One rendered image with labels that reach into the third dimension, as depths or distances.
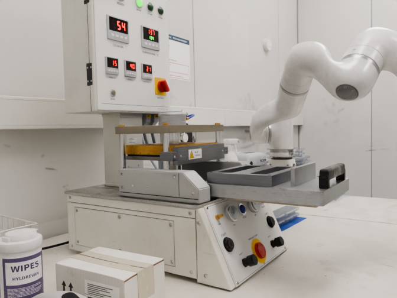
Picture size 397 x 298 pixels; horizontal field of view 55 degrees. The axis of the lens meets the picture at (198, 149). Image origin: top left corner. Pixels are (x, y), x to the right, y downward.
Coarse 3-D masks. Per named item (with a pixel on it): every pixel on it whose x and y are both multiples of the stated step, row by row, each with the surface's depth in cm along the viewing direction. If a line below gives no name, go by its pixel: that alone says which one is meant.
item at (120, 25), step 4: (112, 20) 105; (116, 20) 107; (112, 24) 105; (116, 24) 107; (120, 24) 108; (124, 24) 109; (112, 28) 105; (116, 28) 107; (120, 28) 108; (124, 28) 109; (124, 32) 109
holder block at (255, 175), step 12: (228, 168) 99; (240, 168) 101; (252, 168) 98; (264, 168) 97; (276, 168) 100; (288, 168) 99; (216, 180) 89; (228, 180) 88; (240, 180) 86; (252, 180) 84; (264, 180) 83; (276, 180) 84; (288, 180) 90
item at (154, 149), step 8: (176, 136) 107; (136, 144) 108; (144, 144) 106; (152, 144) 105; (160, 144) 104; (176, 144) 101; (184, 144) 100; (192, 144) 102; (200, 144) 105; (128, 152) 104; (136, 152) 103; (144, 152) 101; (152, 152) 100; (152, 160) 100
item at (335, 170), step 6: (324, 168) 80; (330, 168) 80; (336, 168) 83; (342, 168) 87; (324, 174) 78; (330, 174) 79; (336, 174) 83; (342, 174) 89; (324, 180) 78; (324, 186) 78
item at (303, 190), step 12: (300, 168) 84; (312, 168) 91; (300, 180) 84; (312, 180) 90; (336, 180) 89; (348, 180) 92; (216, 192) 88; (228, 192) 87; (240, 192) 85; (252, 192) 83; (264, 192) 82; (276, 192) 80; (288, 192) 79; (300, 192) 77; (312, 192) 76; (324, 192) 75; (336, 192) 83; (288, 204) 81; (300, 204) 78; (312, 204) 76; (324, 204) 75
